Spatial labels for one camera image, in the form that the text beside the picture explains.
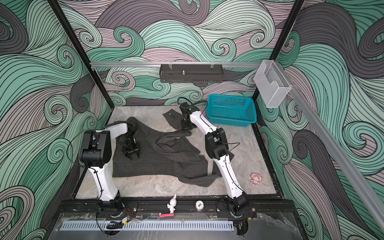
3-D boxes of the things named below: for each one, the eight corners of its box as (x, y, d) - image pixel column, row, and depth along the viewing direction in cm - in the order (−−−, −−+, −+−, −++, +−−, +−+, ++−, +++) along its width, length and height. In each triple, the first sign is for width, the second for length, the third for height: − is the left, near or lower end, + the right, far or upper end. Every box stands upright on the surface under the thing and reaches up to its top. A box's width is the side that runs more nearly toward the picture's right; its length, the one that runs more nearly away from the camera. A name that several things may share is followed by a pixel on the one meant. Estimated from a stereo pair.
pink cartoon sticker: (252, 185, 83) (254, 183, 80) (249, 174, 87) (251, 172, 84) (260, 185, 83) (263, 183, 80) (257, 174, 87) (259, 172, 84)
